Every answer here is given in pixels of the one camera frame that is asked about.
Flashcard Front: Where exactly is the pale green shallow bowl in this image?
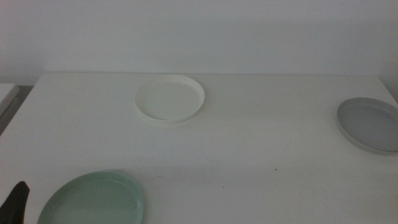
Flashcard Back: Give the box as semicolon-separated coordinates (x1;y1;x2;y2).
37;170;145;224

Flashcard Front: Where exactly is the white shallow bowl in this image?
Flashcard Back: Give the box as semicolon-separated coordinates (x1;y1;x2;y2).
134;74;206;124

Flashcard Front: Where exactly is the grey shallow bowl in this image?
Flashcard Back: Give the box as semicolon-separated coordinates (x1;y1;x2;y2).
336;97;398;156

